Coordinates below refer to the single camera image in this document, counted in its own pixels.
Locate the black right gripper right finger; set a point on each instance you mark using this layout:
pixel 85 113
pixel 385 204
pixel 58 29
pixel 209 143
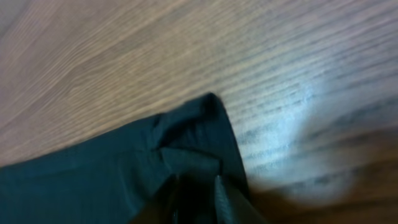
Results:
pixel 232 207

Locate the black polo shirt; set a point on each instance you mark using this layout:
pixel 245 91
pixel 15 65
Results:
pixel 172 158

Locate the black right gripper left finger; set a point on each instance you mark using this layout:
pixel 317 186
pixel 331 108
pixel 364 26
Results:
pixel 165 207

